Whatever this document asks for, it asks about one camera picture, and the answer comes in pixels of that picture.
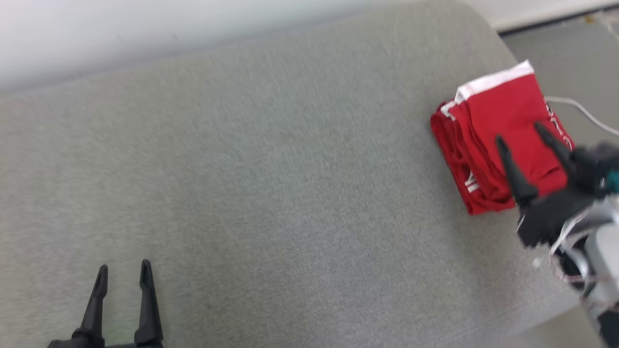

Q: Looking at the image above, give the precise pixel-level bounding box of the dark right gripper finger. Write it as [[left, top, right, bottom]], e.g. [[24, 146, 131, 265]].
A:
[[495, 135, 539, 206], [533, 122, 578, 174]]

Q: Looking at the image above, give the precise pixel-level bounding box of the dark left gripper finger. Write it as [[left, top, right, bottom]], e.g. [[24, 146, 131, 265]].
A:
[[134, 260, 163, 345], [80, 264, 109, 339]]

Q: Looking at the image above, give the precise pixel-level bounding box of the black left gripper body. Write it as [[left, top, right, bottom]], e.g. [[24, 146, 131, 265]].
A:
[[47, 329, 163, 348]]

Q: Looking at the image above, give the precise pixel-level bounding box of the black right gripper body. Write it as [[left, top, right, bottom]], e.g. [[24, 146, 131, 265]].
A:
[[516, 186, 593, 248]]

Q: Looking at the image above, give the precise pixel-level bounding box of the red number 23 jersey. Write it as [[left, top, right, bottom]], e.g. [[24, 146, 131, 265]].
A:
[[430, 59, 576, 216]]

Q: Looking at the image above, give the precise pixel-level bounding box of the grey fabric sofa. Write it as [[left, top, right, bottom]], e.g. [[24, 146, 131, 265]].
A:
[[0, 0, 581, 348]]

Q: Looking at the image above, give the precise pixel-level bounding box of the white red arm wire bundle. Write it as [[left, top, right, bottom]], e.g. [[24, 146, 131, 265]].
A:
[[546, 208, 598, 290]]

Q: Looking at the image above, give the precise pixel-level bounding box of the white floor cable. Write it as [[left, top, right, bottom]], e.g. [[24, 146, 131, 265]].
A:
[[544, 96, 619, 137]]

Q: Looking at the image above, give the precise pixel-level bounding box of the white wall baseboard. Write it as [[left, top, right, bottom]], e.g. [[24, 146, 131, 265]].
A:
[[479, 0, 619, 32]]

